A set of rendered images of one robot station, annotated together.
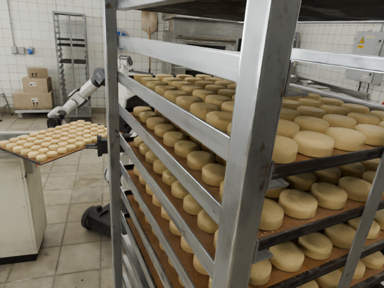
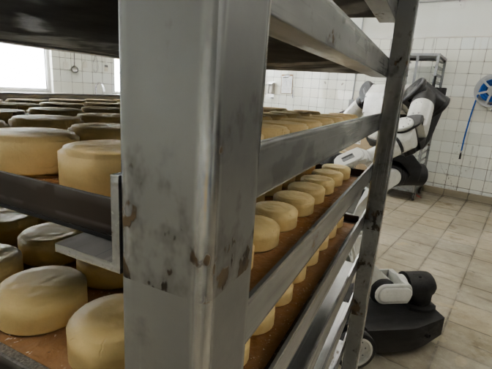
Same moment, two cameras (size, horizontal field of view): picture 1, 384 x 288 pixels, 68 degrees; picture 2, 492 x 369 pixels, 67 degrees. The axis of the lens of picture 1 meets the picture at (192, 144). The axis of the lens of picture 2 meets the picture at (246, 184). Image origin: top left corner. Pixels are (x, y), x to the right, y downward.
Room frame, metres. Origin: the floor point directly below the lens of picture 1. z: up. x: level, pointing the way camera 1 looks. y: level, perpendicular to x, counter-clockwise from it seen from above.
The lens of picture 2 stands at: (0.41, -0.55, 1.27)
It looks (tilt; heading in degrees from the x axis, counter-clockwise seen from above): 14 degrees down; 53
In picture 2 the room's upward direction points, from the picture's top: 4 degrees clockwise
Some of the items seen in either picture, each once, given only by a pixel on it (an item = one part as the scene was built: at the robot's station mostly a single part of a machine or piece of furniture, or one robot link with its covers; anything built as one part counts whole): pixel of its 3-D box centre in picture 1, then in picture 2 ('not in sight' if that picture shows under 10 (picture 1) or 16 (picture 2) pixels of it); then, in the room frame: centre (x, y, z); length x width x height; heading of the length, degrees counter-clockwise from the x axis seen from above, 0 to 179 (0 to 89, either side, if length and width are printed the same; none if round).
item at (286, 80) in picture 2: not in sight; (287, 85); (4.89, 4.43, 1.37); 0.27 x 0.02 x 0.40; 107
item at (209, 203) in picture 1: (159, 144); not in sight; (0.53, 0.06, 1.41); 0.64 x 0.03 x 0.03; 28
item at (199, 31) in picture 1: (205, 70); not in sight; (5.64, -0.15, 1.01); 1.56 x 1.20 x 2.01; 107
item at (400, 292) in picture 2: not in sight; (385, 285); (2.15, 0.45, 0.28); 0.21 x 0.20 x 0.13; 153
